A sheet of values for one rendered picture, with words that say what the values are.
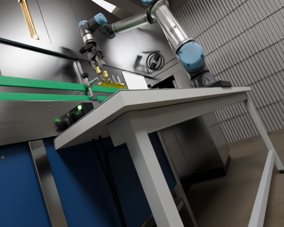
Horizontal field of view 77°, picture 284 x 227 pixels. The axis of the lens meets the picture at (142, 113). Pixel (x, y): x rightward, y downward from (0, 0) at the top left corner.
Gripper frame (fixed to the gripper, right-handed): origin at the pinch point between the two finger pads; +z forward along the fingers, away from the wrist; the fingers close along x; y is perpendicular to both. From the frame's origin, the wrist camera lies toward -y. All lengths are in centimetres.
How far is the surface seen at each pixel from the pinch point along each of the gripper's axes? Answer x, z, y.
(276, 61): -129, 11, 287
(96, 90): -14.1, 23.7, -24.5
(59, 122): -16, 38, -49
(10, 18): 14, -33, -37
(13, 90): -14, 25, -59
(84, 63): 11.9, -12.1, 2.8
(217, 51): -57, -57, 298
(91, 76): 12.0, -2.1, 5.2
